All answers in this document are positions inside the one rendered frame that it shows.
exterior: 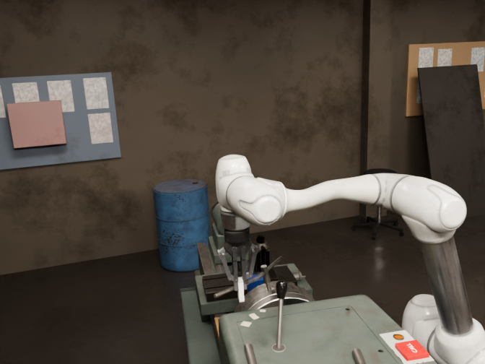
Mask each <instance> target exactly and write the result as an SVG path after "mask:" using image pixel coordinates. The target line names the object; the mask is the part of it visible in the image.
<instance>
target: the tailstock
mask: <svg viewBox="0 0 485 364"><path fill-rule="evenodd" d="M210 212H211V217H212V218H213V219H214V221H215V223H213V224H212V234H213V236H211V237H208V242H209V248H210V251H211V255H212V258H213V260H214V263H215V264H222V260H221V259H220V258H219V257H218V255H217V250H218V249H219V250H220V249H221V248H223V247H224V246H223V245H224V228H223V227H222V220H221V215H220V207H219V202H218V201H216V202H214V203H213V204H212V206H211V210H210ZM224 257H225V259H226V262H227V263H228V262H232V257H231V256H230V255H229V254H228V253H227V252H226V251H225V256H224Z"/></svg>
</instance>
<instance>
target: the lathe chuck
mask: <svg viewBox="0 0 485 364"><path fill-rule="evenodd" d="M277 282H278V281H272V282H270V285H271V286H272V287H274V289H273V290H271V291H265V288H266V284H265V283H264V284H262V285H259V286H257V287H255V288H253V289H252V290H251V291H250V292H248V293H247V294H246V295H245V296H244V299H245V301H244V302H241V303H240V302H239V303H238V304H237V307H236V309H235V311H234V313H236V312H241V311H248V310H249V309H250V308H251V307H252V306H254V305H255V304H256V303H257V302H258V301H260V300H262V299H264V298H267V297H268V296H271V295H275V294H276V283H277ZM283 282H286V283H287V293H297V294H300V295H304V296H306V297H308V298H309V299H311V300H313V301H315V300H314V298H313V297H312V295H311V294H310V293H309V292H308V291H307V290H306V289H305V288H302V289H301V288H299V287H297V286H295V283H293V282H288V281H283Z"/></svg>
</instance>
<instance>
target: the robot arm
mask: <svg viewBox="0 0 485 364"><path fill-rule="evenodd" d="M216 193H217V200H218V202H219V207H220V215H221V220H222V227H223V228H224V245H223V246H224V247H223V248H221V249H220V250H219V249H218V250H217V255H218V257H219V258H220V259H221V260H222V263H223V266H224V270H225V272H226V274H227V278H228V280H229V281H231V280H232V281H233V282H234V289H235V291H237V295H238V299H239V301H240V303H241V302H244V301H245V299H244V290H247V279H248V278H251V277H252V276H253V270H254V266H255V259H256V255H257V253H258V252H259V250H260V248H259V247H258V245H254V244H252V242H251V241H250V228H249V227H250V226H251V224H252V225H257V226H268V225H272V224H274V223H275V222H276V221H278V220H280V219H282V218H283V216H284V215H285V214H286V213H288V212H295V211H300V210H304V209H309V208H312V207H315V206H318V205H320V204H323V203H326V202H329V201H332V200H338V199H339V200H347V201H351V202H358V203H361V204H367V205H374V206H379V207H382V208H384V209H387V210H390V211H391V212H395V213H396V214H398V215H401V216H402V218H403V220H404V222H405V223H406V224H407V226H408V228H409V230H410V231H411V233H412V235H413V236H414V237H415V238H416V239H417V240H418V241H419V243H420V246H421V251H422V254H423V257H424V262H425V265H426V268H427V274H428V276H429V281H430V285H431V288H432V292H433V295H425V294H421V295H416V296H414V297H413V298H412V299H411V300H410V301H409V302H408V303H407V305H406V307H405V310H404V312H403V319H402V329H403V330H406V331H407V332H408V333H409V334H410V335H411V336H412V337H413V338H414V339H415V340H417V341H418V342H419V343H420V345H421V346H422V347H423V348H424V349H425V350H426V351H427V352H428V353H429V355H430V356H431V357H432V358H433V359H434V361H435V362H436V363H437V364H485V331H484V329H483V327H482V325H481V324H480V323H479V322H478V321H477V320H476V319H474V318H472V315H471V309H470V306H469V302H468V296H467V293H466V287H465V284H464V281H463V275H462V271H461V268H460V262H459V258H458V252H457V249H456V246H455V240H454V236H453V235H454V234H455V231H456V229H457V228H459V227H460V226H461V225H462V224H463V222H464V220H465V218H466V203H465V202H464V200H463V199H462V197H461V196H460V195H459V194H458V193H457V192H456V191H454V190H453V189H451V188H450V187H449V186H446V185H445V184H442V183H439V182H436V181H433V180H431V179H428V178H423V177H416V176H413V175H404V174H395V173H377V174H368V175H361V176H357V177H353V178H343V179H337V180H332V181H326V182H323V183H319V184H318V185H315V186H312V187H310V188H307V189H303V190H290V189H287V188H285V187H284V185H283V184H282V183H281V182H279V181H271V180H267V179H264V178H254V176H253V174H252V173H251V169H250V165H249V163H248V161H247V159H246V157H245V156H242V155H227V156H224V157H222V158H220V159H219V161H218V163H217V170H216ZM250 249H251V253H250V260H249V264H248V271H247V273H246V263H245V260H246V258H245V255H246V254H247V252H248V251H249V250H250ZM225 251H226V252H227V253H228V254H229V255H230V256H231V257H232V275H231V274H230V270H229V267H228V266H227V262H226V259H225V257H224V256H225ZM238 256H240V266H241V276H242V277H238V273H237V257H238Z"/></svg>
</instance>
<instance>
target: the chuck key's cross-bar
mask: <svg viewBox="0 0 485 364"><path fill-rule="evenodd" d="M282 259H283V257H282V256H280V257H279V258H278V259H277V260H276V261H274V262H273V263H272V264H271V265H269V266H268V270H270V269H271V268H273V267H274V266H275V265H276V264H277V263H279V262H280V261H281V260H282ZM264 274H265V272H261V273H260V274H259V275H258V276H257V277H254V278H252V279H249V280H247V285H248V284H250V283H252V282H255V281H257V280H259V279H260V278H261V277H262V276H263V275H264ZM233 290H235V289H234V286H233V287H230V288H228V289H226V290H223V291H221V292H218V293H216V294H214V297H215V298H218V297H219V296H222V295H224V294H227V293H229V292H232V291H233Z"/></svg>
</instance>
